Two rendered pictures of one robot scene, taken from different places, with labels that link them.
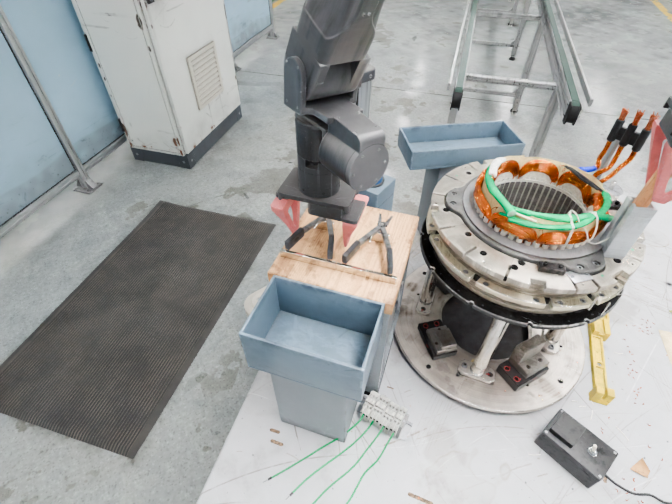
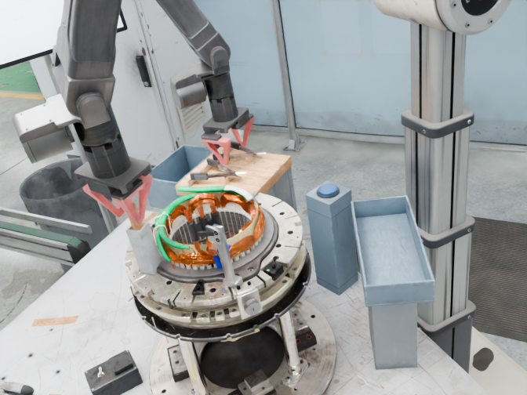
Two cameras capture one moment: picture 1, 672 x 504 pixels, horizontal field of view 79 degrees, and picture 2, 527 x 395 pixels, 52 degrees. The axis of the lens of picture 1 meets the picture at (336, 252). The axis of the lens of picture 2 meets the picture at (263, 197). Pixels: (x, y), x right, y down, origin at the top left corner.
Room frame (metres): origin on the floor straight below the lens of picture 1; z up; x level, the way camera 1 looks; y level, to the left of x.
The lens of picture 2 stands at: (0.82, -1.05, 1.66)
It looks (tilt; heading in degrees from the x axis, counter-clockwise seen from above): 32 degrees down; 106
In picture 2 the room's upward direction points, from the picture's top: 10 degrees counter-clockwise
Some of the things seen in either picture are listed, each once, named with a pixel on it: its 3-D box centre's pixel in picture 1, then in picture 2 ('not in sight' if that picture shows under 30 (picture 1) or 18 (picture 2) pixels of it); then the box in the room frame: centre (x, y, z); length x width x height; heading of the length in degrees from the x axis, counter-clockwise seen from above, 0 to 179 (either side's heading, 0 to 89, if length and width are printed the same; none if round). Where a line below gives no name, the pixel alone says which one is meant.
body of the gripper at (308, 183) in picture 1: (319, 174); (223, 109); (0.46, 0.02, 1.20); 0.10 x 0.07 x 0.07; 72
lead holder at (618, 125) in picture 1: (628, 134); (205, 226); (0.55, -0.43, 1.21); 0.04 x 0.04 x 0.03; 76
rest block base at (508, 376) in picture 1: (522, 369); (182, 360); (0.39, -0.35, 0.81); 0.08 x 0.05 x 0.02; 118
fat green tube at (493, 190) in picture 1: (498, 185); (214, 190); (0.50, -0.24, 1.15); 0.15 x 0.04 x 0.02; 166
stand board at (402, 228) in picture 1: (348, 247); (234, 175); (0.47, -0.02, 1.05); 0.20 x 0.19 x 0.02; 161
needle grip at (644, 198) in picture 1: (649, 192); (134, 217); (0.42, -0.40, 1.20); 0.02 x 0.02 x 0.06
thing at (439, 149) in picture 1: (448, 188); (390, 296); (0.81, -0.27, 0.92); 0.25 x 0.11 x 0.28; 98
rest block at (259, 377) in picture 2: not in sight; (255, 385); (0.56, -0.41, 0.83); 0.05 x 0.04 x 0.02; 40
